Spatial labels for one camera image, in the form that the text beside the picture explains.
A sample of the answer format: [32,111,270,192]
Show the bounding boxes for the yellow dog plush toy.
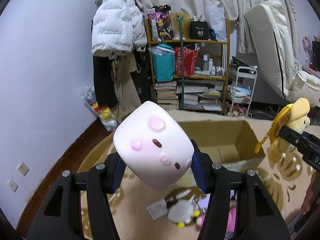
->
[254,97,311,164]

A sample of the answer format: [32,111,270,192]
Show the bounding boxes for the pink bear plush toy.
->
[196,207,236,233]

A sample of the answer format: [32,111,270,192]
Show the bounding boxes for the white fluffy plush toy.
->
[165,187,203,228]

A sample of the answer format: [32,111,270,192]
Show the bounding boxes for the pink marshmallow cube plush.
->
[113,101,194,190]

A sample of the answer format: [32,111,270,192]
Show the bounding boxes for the person's right hand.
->
[300,172,319,215]

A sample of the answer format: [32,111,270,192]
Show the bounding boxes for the open cardboard box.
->
[178,120,265,172]

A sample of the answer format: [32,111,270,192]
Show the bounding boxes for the beige flower-pattern blanket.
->
[76,108,320,240]

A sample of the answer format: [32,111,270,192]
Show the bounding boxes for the white rolling cart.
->
[227,66,258,116]

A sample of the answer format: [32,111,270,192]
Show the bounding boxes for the pink headphones on stand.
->
[302,36,313,64]

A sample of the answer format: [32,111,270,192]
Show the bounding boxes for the clear bag of toys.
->
[82,86,118,132]

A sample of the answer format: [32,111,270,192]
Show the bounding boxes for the cream reclining chair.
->
[245,0,319,108]

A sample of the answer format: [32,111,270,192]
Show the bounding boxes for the wooden bookshelf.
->
[144,17,231,113]

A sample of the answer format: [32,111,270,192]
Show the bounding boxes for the red shopping bag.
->
[174,47,200,77]

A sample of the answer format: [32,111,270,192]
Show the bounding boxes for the stack of books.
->
[155,81,178,105]

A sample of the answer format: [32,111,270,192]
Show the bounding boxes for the white plastic bag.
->
[206,5,227,42]

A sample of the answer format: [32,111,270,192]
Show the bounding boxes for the black box marked 40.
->
[190,21,208,40]

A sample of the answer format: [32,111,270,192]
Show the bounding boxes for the beige trench coat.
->
[111,53,141,123]

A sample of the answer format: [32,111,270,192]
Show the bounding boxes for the teal shopping bag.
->
[149,44,175,82]

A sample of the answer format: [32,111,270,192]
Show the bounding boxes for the green pole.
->
[176,16,184,110]

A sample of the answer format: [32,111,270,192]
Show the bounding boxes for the white puffer jacket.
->
[92,0,148,58]

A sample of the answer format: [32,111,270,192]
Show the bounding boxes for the wall power socket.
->
[17,162,29,176]
[8,179,18,192]

